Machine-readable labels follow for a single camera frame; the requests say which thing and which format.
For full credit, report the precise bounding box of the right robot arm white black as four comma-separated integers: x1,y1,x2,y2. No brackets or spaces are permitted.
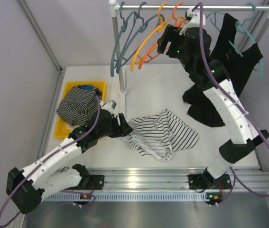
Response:
157,24,269,190

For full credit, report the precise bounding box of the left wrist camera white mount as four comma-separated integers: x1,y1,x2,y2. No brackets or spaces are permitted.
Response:
100,100,117,118

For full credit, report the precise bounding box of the white garment rack frame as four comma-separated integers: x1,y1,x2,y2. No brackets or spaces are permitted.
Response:
118,0,269,113

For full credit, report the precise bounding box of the grey-blue hanger outer left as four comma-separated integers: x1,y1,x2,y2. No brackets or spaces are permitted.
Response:
110,0,138,77

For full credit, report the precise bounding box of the grey-blue hanger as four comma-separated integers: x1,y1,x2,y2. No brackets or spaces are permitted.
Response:
110,0,138,77
110,1,158,77

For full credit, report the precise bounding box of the dark striped garment in bin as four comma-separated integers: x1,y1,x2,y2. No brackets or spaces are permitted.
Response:
56,86,102,126

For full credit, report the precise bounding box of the blue garment in bin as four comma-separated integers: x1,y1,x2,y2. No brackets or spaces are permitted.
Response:
78,85,95,91

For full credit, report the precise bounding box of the orange plastic hanger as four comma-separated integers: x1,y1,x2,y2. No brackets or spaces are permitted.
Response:
135,2,187,70

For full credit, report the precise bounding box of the teal plastic hanger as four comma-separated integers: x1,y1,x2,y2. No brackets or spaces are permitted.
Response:
206,2,265,79

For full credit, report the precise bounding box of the yellow plastic hanger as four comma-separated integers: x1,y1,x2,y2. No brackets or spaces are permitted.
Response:
130,2,168,72

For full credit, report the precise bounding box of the white slotted cable duct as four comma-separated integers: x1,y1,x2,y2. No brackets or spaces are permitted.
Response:
44,192,210,202

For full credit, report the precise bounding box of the white black striped tank top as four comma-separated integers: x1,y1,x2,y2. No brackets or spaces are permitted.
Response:
122,109,199,162

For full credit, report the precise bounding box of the aluminium rail base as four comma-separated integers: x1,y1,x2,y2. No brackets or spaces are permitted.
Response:
88,168,269,191

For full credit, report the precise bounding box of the black tank top hanging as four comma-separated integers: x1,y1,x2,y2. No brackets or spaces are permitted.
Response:
183,13,263,127

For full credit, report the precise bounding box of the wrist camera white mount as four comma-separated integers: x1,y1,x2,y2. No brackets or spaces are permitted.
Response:
179,8,206,35
100,100,117,118

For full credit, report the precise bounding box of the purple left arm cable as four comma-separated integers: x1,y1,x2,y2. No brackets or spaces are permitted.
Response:
0,95,102,228

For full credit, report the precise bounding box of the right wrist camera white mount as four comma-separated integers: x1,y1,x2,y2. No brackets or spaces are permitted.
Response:
179,8,206,35

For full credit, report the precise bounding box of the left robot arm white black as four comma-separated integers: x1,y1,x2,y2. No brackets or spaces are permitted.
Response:
6,109,133,214

